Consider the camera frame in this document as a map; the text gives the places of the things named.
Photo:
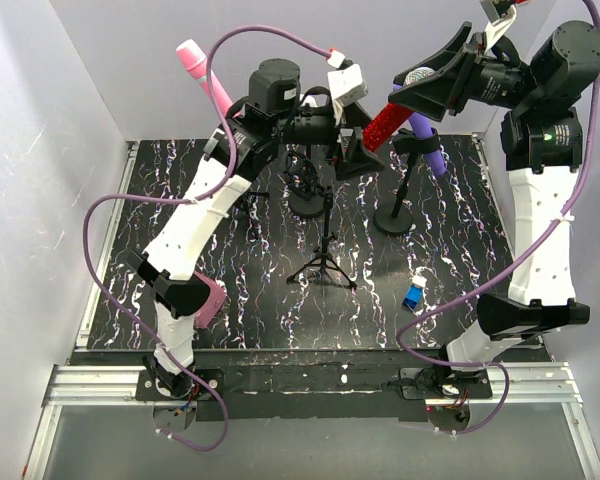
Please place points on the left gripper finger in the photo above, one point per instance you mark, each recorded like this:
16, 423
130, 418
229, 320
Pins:
352, 159
354, 115

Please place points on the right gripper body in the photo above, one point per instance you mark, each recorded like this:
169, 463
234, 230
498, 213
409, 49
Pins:
483, 78

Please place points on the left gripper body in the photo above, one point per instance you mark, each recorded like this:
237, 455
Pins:
309, 126

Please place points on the purple microphone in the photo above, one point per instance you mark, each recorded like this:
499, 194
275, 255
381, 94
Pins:
429, 140

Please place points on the red glitter microphone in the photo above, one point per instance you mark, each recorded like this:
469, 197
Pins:
392, 116

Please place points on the black tripod shock-mount stand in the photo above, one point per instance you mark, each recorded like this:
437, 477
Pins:
323, 261

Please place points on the black round-base stand purple mic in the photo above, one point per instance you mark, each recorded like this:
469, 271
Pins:
396, 219

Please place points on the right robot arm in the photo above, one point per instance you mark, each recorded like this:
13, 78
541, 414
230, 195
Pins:
542, 140

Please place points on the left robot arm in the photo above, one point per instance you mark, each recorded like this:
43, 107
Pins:
274, 112

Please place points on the black round-base stand white mic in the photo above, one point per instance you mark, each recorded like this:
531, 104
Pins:
300, 175

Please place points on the black tripod stand pink mic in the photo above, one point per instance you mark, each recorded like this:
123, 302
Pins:
245, 207

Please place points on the pink microphone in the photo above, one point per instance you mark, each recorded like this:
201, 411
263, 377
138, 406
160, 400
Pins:
194, 61

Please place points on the black marble mat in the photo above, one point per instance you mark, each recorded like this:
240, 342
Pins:
457, 242

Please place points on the blue white small toy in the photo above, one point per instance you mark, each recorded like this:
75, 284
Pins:
414, 292

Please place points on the pink metronome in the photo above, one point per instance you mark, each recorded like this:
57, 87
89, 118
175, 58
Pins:
213, 304

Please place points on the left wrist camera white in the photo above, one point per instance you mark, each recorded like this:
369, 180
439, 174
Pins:
346, 83

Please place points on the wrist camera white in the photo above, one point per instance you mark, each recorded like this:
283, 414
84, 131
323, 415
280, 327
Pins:
501, 14
346, 83

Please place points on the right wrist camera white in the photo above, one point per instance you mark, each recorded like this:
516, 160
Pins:
501, 14

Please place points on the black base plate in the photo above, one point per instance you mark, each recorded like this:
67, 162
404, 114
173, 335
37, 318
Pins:
298, 384

